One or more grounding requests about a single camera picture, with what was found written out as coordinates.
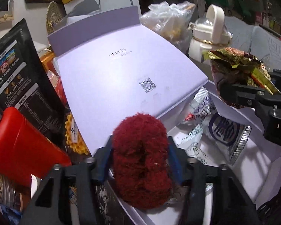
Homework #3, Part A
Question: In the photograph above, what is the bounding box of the row of bottles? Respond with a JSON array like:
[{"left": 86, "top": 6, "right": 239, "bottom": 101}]
[{"left": 255, "top": 9, "right": 281, "bottom": 40}]

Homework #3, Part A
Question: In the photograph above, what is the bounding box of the black standing pouch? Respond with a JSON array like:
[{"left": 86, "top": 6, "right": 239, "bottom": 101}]
[{"left": 0, "top": 19, "right": 69, "bottom": 134}]

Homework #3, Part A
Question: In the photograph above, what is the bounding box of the white bottle with handle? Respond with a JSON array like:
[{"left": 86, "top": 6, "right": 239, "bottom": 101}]
[{"left": 188, "top": 4, "right": 232, "bottom": 62}]

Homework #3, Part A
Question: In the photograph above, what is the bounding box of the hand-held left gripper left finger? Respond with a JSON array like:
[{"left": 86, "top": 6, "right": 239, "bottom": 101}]
[{"left": 18, "top": 135, "right": 115, "bottom": 225}]

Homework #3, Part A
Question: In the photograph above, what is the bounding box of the clear plastic bag of snacks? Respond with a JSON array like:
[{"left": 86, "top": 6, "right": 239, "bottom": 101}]
[{"left": 140, "top": 1, "right": 197, "bottom": 52}]

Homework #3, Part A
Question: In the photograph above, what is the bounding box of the red plastic container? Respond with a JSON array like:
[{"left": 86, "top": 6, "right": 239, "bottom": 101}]
[{"left": 0, "top": 106, "right": 72, "bottom": 188}]

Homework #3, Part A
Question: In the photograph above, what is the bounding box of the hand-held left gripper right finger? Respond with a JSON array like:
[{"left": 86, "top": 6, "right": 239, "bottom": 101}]
[{"left": 168, "top": 136, "right": 260, "bottom": 225}]

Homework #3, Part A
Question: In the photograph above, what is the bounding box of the grey paper bag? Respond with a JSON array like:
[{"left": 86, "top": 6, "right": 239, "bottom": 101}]
[{"left": 65, "top": 0, "right": 101, "bottom": 20}]

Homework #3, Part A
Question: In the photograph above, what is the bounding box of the yellow waffle snack bag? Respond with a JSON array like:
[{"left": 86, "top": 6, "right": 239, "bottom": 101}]
[{"left": 65, "top": 112, "right": 90, "bottom": 155}]

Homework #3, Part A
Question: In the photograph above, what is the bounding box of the wall intercom panel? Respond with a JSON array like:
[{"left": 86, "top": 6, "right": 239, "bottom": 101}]
[{"left": 0, "top": 0, "right": 15, "bottom": 27}]

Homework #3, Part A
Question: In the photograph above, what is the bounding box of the round woven gold mat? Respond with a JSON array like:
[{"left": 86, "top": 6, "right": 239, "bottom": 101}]
[{"left": 46, "top": 1, "right": 64, "bottom": 34}]

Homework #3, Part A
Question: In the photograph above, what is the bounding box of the red snack packet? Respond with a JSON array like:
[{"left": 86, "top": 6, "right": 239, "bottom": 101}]
[{"left": 53, "top": 75, "right": 69, "bottom": 108}]

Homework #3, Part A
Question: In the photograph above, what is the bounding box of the red fluffy scrunchie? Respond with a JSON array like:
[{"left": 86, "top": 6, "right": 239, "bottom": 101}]
[{"left": 112, "top": 112, "right": 173, "bottom": 210}]

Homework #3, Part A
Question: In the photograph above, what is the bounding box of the silver foil packet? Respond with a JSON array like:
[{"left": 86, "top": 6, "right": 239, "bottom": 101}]
[{"left": 208, "top": 112, "right": 252, "bottom": 166}]

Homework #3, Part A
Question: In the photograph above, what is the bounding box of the gold brown snack packet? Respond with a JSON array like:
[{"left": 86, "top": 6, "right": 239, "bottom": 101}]
[{"left": 203, "top": 47, "right": 281, "bottom": 109}]

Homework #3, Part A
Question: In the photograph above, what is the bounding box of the purple gift box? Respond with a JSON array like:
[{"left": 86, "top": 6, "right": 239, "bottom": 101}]
[{"left": 48, "top": 5, "right": 281, "bottom": 225}]

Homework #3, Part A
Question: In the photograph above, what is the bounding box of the white blue snack packet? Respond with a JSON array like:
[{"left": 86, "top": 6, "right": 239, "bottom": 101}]
[{"left": 178, "top": 87, "right": 217, "bottom": 125}]

